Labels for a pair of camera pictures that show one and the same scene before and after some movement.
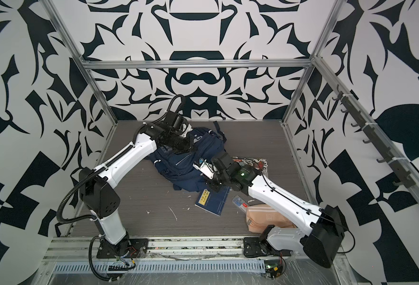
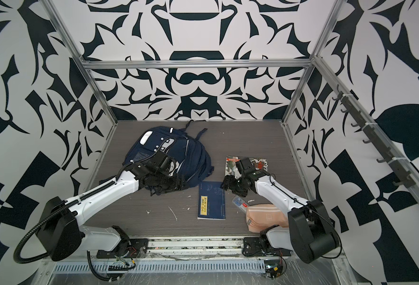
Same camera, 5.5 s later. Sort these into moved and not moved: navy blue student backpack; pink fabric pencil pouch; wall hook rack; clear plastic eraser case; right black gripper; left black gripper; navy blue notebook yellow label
Moved: left black gripper; navy blue student backpack; navy blue notebook yellow label; right black gripper
Not moved: wall hook rack; pink fabric pencil pouch; clear plastic eraser case
